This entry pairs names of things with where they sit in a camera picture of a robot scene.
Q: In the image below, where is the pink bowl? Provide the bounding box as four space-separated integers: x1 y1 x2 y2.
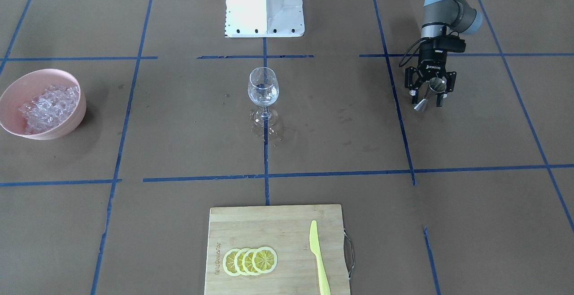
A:
0 69 87 140

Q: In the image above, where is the yellow plastic knife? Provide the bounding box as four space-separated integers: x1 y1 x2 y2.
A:
308 220 331 295

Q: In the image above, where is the black camera cable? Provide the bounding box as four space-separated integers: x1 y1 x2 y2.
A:
399 39 424 69

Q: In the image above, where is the clear wine glass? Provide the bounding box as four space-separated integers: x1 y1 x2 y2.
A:
248 67 279 128

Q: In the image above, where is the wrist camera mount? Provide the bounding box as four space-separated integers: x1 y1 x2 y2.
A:
433 34 467 53

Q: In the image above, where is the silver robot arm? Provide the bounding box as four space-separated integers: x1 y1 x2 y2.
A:
404 0 483 112

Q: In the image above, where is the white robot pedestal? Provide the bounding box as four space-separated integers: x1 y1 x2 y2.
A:
224 0 305 38

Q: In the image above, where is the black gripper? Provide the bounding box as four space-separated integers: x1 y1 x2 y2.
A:
404 39 457 108

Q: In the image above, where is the steel double jigger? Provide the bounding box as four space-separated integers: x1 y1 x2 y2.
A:
413 77 447 112

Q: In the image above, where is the ice cubes pile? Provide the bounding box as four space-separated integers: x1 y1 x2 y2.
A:
18 84 80 135

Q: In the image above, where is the lemon slice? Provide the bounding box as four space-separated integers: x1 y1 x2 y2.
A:
240 249 261 275
223 248 240 277
252 246 278 274
234 248 250 275

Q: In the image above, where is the bamboo cutting board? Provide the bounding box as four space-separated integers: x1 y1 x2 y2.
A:
204 204 351 295

